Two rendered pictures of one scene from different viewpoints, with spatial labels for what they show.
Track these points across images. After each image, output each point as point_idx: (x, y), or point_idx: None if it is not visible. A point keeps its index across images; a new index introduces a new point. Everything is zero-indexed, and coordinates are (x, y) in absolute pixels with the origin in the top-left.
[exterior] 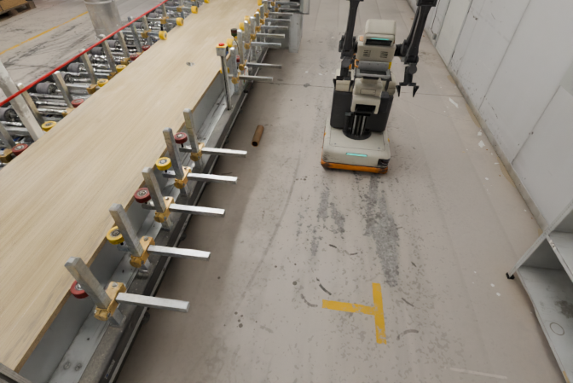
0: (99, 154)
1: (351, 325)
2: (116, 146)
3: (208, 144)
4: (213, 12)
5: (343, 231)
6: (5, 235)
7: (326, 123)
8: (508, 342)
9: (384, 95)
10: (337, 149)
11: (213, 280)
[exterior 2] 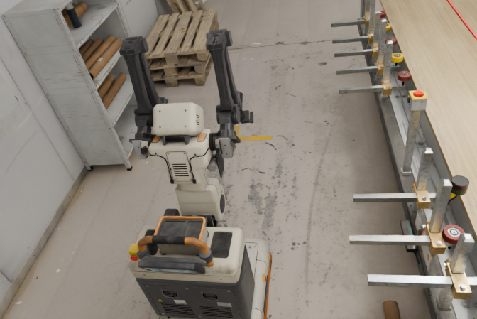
0: (458, 52)
1: (253, 131)
2: (453, 59)
3: (392, 118)
4: None
5: (251, 185)
6: (447, 15)
7: (260, 310)
8: None
9: (171, 212)
10: (248, 238)
11: (357, 138)
